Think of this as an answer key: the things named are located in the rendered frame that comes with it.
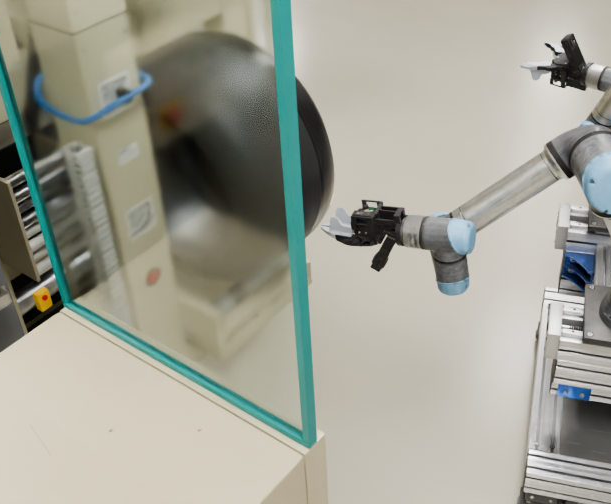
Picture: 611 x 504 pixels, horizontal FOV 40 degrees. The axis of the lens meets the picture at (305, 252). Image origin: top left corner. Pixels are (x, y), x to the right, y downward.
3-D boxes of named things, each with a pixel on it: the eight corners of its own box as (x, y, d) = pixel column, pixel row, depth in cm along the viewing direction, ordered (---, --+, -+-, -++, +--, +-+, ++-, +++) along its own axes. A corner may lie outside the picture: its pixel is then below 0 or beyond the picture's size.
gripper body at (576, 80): (547, 84, 268) (582, 94, 261) (548, 60, 262) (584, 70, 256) (559, 72, 272) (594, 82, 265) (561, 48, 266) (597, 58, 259)
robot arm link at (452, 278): (465, 265, 201) (460, 228, 195) (474, 295, 192) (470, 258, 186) (432, 271, 202) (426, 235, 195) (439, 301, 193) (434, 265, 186)
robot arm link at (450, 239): (469, 265, 184) (465, 234, 179) (421, 259, 189) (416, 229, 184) (479, 243, 189) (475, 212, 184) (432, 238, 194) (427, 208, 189)
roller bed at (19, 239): (38, 282, 215) (7, 184, 197) (2, 262, 222) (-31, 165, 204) (97, 243, 227) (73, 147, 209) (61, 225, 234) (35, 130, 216)
